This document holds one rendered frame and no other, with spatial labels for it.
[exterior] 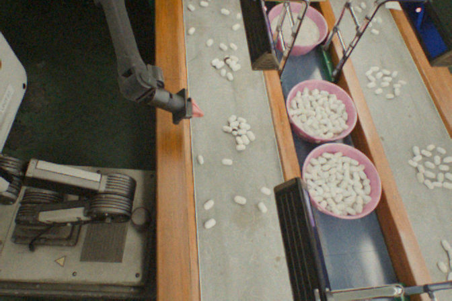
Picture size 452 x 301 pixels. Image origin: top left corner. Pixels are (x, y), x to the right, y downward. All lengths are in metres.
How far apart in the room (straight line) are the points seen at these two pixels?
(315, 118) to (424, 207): 0.47
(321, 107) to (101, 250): 0.98
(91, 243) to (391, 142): 1.16
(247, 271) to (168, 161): 0.41
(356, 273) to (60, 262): 1.00
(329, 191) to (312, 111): 0.32
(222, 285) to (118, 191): 0.41
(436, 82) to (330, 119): 0.50
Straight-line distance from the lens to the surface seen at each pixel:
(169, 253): 1.03
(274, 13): 1.62
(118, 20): 1.07
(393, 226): 1.24
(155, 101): 0.97
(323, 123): 1.31
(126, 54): 0.98
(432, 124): 1.53
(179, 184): 1.08
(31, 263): 1.42
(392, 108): 1.48
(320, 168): 1.22
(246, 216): 1.09
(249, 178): 1.13
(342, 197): 1.21
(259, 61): 0.95
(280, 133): 1.21
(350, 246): 1.24
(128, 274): 1.33
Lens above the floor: 1.78
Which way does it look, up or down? 60 degrees down
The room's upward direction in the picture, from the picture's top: 12 degrees clockwise
